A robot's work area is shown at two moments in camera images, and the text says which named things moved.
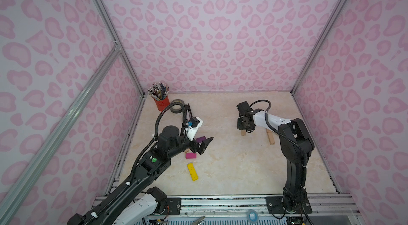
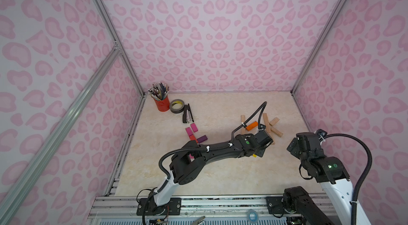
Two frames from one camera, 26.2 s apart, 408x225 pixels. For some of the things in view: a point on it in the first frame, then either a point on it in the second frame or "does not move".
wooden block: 270,136 does not move
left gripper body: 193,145 → 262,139
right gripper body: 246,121 → 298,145
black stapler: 187,106 does not move
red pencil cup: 162,104 does not move
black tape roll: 177,111 does not move
